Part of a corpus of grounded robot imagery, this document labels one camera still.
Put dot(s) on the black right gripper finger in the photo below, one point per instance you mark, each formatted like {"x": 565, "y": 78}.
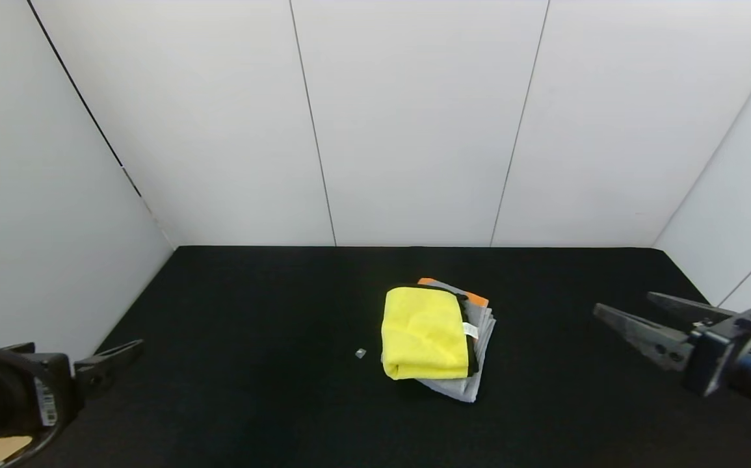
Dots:
{"x": 694, "y": 305}
{"x": 648, "y": 338}

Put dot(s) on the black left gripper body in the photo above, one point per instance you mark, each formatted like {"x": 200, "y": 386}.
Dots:
{"x": 50, "y": 393}

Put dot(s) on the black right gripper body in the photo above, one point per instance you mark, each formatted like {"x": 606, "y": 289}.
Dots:
{"x": 707, "y": 359}

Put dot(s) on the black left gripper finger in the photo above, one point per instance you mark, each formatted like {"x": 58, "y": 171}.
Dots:
{"x": 17, "y": 348}
{"x": 105, "y": 367}

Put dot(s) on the grey towel with orange marks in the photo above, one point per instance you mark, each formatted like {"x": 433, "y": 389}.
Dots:
{"x": 482, "y": 325}

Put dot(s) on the yellow microfiber towel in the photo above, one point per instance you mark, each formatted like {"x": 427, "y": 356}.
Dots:
{"x": 424, "y": 331}

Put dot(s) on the small white label tag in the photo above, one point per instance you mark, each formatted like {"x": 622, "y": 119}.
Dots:
{"x": 471, "y": 330}

